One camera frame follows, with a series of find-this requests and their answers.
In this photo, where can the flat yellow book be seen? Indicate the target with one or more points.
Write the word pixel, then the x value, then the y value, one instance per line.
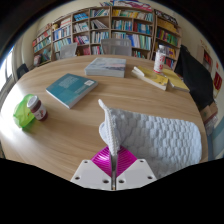
pixel 176 80

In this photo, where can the green plastic bag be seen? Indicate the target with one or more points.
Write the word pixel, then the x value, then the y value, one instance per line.
pixel 20 115

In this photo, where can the small jar with red label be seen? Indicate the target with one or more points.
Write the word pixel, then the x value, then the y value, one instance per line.
pixel 38 108

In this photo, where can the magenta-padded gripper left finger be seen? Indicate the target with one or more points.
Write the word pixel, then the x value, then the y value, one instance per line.
pixel 87 174

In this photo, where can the narrow grey mesh chair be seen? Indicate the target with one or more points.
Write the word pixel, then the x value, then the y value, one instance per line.
pixel 68 50

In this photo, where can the white waffle-textured towel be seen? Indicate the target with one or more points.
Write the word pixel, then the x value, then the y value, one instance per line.
pixel 160 133

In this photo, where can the brown cardboard box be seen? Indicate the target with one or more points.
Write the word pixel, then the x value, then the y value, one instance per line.
pixel 208 114

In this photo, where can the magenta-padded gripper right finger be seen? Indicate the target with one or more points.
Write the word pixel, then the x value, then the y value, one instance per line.
pixel 137 173

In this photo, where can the clear bottle with red label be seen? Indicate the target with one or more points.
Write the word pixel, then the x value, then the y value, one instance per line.
pixel 159 60

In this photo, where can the dark office chair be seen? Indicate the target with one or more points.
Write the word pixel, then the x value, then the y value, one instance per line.
pixel 22 70

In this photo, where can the small wooden wall shelf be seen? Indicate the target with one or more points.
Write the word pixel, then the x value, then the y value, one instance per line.
pixel 206 58

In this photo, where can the teal book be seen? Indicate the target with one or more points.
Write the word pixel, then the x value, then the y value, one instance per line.
pixel 70 88

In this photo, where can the wide grey mesh chair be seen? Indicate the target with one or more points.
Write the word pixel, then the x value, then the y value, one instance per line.
pixel 116 46

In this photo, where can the grey-white book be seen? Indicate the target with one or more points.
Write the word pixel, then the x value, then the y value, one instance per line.
pixel 106 66

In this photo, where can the red hanging decoration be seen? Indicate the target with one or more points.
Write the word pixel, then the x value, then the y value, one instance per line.
pixel 218 80

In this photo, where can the wooden bookshelf full of books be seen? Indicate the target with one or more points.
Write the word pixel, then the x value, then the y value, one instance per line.
pixel 126 26

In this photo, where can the black cloth cover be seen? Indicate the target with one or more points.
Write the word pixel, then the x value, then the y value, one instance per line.
pixel 195 76

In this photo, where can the yellow book with white pages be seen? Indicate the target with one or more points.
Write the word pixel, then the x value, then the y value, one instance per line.
pixel 151 78

